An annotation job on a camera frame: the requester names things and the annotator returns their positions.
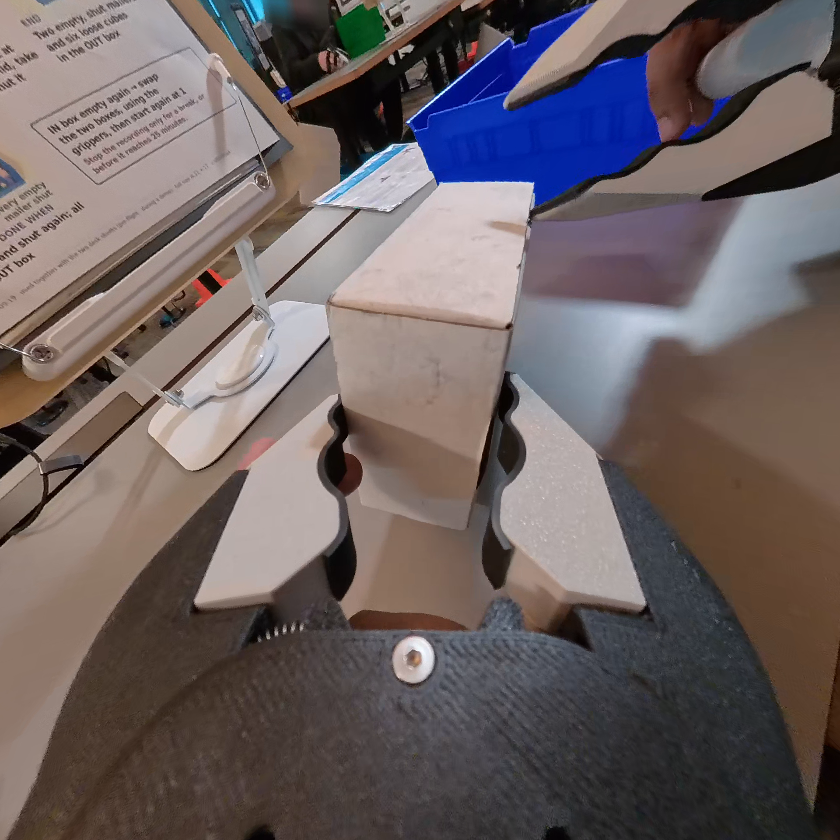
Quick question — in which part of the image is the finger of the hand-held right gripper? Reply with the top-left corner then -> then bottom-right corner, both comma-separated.
504,0 -> 746,111
530,62 -> 840,222

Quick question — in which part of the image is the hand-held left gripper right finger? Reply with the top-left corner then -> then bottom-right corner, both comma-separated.
483,374 -> 648,632

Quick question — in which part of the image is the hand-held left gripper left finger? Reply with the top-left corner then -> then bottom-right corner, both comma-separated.
195,394 -> 358,611

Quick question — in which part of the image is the blue plastic bin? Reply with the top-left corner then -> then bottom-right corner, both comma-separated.
407,7 -> 729,191

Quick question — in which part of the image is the white cardboard mailer box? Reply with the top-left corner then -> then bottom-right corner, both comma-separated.
327,182 -> 536,531

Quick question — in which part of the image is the person's right hand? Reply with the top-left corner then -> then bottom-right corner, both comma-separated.
646,20 -> 731,143

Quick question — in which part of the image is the person's left hand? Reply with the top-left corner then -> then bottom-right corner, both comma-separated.
338,453 -> 468,632

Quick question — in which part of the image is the background work table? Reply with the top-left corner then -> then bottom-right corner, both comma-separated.
287,0 -> 490,109

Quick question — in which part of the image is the green bin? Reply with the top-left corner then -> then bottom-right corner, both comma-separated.
335,7 -> 388,60

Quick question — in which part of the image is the white leaflet with blue stripe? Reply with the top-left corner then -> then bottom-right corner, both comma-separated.
311,143 -> 437,214

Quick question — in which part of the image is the white instruction stand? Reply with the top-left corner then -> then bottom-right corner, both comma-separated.
0,0 -> 283,329

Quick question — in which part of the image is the black cable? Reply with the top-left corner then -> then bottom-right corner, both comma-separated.
0,433 -> 83,526

